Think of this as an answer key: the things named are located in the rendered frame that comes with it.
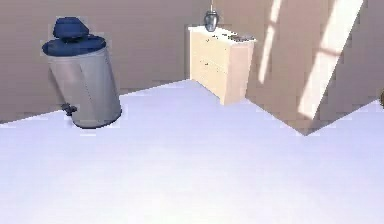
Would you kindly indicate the brown object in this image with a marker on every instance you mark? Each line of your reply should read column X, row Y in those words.
column 382, row 98

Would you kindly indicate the grey glass vase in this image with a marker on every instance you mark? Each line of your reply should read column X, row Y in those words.
column 211, row 19

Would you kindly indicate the grey bin with blue lid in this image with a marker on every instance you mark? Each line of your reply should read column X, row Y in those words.
column 85, row 83

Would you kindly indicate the dark flat object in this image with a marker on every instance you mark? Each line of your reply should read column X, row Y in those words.
column 240, row 37

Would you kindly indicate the cream chest of drawers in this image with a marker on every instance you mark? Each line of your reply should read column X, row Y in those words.
column 216, row 63

